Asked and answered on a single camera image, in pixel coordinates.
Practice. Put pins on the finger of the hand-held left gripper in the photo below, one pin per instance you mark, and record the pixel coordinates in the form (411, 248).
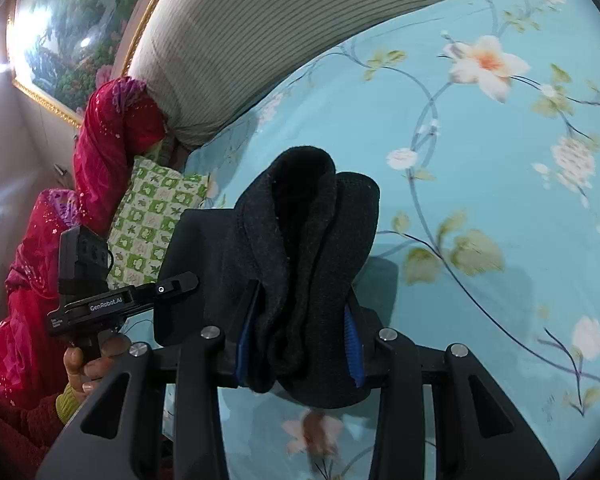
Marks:
(172, 285)

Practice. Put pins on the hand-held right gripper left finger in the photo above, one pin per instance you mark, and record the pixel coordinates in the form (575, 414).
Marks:
(246, 345)

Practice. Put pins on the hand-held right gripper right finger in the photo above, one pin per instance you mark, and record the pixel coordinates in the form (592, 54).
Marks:
(352, 350)

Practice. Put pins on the dark knit pants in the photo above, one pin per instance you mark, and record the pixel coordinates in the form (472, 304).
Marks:
(295, 270)

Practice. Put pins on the person's left forearm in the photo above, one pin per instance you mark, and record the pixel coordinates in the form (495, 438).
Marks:
(25, 435)

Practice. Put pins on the person's left hand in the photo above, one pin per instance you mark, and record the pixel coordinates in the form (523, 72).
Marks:
(95, 367)

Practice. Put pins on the red sequined cloth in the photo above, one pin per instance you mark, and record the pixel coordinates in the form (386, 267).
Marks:
(35, 280)

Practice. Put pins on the green checkered pillow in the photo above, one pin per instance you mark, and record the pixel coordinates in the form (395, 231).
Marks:
(150, 220)

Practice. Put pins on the gold framed landscape painting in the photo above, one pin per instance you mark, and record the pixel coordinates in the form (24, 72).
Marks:
(80, 25)

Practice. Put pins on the striped beige headboard cushion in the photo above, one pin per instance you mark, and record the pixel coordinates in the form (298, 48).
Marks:
(280, 35)

